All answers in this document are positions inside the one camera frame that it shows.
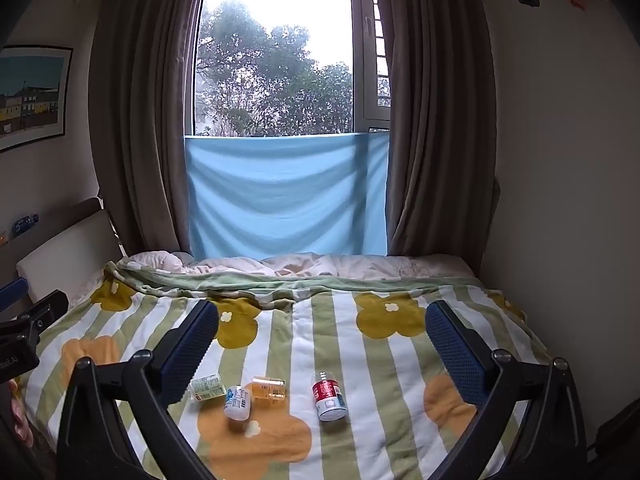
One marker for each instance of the framed wall picture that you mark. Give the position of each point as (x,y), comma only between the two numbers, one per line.
(32,95)

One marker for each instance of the dark furniture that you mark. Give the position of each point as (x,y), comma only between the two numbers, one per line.
(617,435)

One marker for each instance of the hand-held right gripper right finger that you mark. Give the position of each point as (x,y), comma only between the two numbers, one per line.
(456,350)

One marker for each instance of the white blue label small bottle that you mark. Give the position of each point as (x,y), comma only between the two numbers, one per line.
(237,402)

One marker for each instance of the orange small bottle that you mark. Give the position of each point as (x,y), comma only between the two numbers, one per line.
(269,388)

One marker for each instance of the green label small bottle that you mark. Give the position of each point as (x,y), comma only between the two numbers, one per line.
(206,388)

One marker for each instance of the bed headboard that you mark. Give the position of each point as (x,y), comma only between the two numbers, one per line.
(60,250)

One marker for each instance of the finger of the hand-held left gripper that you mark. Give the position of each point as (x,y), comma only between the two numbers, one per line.
(47,310)
(12,292)

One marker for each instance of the light blue cloth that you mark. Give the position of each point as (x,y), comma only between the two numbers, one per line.
(285,195)

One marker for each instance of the blue plastic bottle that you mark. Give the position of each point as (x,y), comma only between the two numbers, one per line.
(25,223)

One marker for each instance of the window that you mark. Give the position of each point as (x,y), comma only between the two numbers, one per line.
(370,60)

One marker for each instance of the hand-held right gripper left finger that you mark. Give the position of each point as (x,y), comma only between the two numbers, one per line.
(192,350)

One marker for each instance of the pale pink duvet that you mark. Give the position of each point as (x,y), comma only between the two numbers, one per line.
(300,264)

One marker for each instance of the striped floral blanket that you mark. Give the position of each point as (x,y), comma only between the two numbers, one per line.
(345,360)

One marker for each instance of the brown curtain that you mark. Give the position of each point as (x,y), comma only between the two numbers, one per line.
(440,110)
(145,110)

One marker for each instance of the red label small bottle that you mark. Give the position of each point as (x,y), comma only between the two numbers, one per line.
(328,400)

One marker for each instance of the person's left hand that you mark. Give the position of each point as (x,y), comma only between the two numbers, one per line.
(21,422)

